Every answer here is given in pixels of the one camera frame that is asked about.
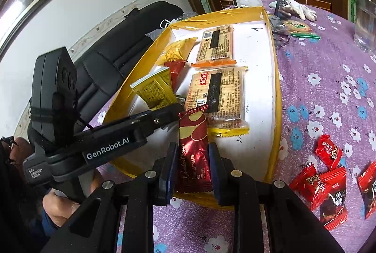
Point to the white glove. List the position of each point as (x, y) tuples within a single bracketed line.
[(302, 11)]

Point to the dark red nougat bar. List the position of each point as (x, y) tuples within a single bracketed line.
[(194, 147)]

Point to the red cow-print candy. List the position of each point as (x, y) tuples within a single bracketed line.
[(304, 182), (329, 151)]

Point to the clear plastic bag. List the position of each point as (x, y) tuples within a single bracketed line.
[(154, 34)]

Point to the shiny clear plastic wrapper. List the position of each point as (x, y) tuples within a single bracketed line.
[(277, 25)]

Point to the clear glass mug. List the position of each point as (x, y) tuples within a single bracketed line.
[(365, 24)]

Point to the black sofa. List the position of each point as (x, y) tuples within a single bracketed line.
[(117, 44)]

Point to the person's left forearm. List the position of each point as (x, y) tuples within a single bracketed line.
[(49, 223)]

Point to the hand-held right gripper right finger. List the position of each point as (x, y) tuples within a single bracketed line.
[(216, 173)]

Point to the green snack packet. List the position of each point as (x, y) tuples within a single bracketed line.
[(152, 88)]

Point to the person's left hand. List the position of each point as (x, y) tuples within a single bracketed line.
[(64, 207)]

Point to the black-red candy packet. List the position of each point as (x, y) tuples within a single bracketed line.
[(333, 203)]

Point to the cracker packet yellow edge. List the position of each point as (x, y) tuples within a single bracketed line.
[(217, 97)]

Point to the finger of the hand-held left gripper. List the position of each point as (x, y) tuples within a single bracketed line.
[(164, 116)]

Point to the yellow-edged cardboard box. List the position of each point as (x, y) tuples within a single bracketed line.
[(258, 65)]

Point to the cracker packet orange edge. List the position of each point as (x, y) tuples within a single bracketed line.
[(216, 43)]

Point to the small green biscuit packet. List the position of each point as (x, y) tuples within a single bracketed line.
[(296, 26)]

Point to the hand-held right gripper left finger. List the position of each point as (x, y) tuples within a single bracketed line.
[(171, 173)]

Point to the yellow snack packet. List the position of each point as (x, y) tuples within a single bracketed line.
[(176, 49)]

